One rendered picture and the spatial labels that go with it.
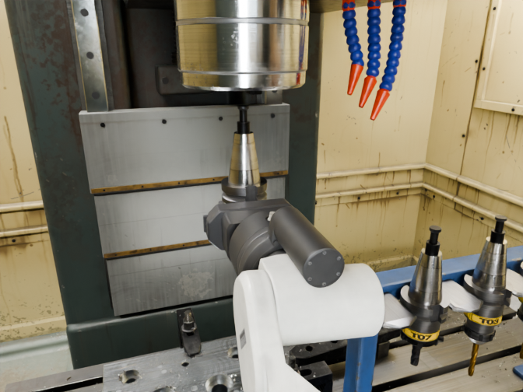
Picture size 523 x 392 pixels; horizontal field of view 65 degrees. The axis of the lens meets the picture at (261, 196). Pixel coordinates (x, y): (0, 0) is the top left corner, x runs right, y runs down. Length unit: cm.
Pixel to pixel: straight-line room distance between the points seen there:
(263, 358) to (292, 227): 11
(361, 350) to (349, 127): 105
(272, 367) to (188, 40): 34
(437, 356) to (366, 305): 70
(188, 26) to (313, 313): 32
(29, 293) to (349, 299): 134
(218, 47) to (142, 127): 52
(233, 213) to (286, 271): 17
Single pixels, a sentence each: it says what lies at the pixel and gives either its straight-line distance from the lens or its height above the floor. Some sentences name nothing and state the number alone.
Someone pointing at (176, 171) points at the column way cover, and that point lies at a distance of 99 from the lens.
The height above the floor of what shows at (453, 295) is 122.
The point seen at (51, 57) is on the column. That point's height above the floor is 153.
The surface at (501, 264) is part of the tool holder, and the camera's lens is 66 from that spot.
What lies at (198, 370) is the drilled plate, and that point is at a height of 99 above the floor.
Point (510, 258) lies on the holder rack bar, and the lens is 78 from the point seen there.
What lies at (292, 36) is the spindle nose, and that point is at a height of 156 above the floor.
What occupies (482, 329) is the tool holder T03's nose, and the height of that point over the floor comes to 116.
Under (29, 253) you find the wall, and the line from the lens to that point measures 152.
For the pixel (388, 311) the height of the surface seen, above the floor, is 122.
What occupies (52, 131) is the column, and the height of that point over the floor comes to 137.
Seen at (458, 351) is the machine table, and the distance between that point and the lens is 109.
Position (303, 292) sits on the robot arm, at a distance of 34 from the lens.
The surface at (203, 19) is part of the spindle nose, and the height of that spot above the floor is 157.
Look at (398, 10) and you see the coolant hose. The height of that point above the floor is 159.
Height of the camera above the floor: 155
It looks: 20 degrees down
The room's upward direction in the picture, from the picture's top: straight up
